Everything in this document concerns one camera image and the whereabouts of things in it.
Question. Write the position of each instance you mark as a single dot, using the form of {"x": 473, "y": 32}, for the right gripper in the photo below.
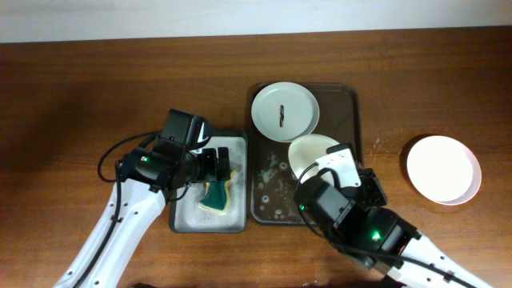
{"x": 369, "y": 180}

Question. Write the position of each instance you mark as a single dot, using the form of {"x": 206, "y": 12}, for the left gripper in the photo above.
{"x": 210, "y": 158}

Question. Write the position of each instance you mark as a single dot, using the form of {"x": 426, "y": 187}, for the green yellow sponge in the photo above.
{"x": 217, "y": 195}

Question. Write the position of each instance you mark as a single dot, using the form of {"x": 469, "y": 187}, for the white plate scribble stain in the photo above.
{"x": 305, "y": 150}

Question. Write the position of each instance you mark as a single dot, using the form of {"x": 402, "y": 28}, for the white plate front stain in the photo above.
{"x": 443, "y": 170}

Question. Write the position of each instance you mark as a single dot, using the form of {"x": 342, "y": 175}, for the pale grey plate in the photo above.
{"x": 284, "y": 111}

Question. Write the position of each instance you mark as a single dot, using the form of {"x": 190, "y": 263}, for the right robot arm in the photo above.
{"x": 344, "y": 204}

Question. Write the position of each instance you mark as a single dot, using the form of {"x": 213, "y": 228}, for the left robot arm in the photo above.
{"x": 157, "y": 172}

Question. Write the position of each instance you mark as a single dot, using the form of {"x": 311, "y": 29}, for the small black soapy tray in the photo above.
{"x": 187, "y": 216}

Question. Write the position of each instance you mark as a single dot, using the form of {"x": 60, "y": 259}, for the large dark brown tray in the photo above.
{"x": 272, "y": 182}

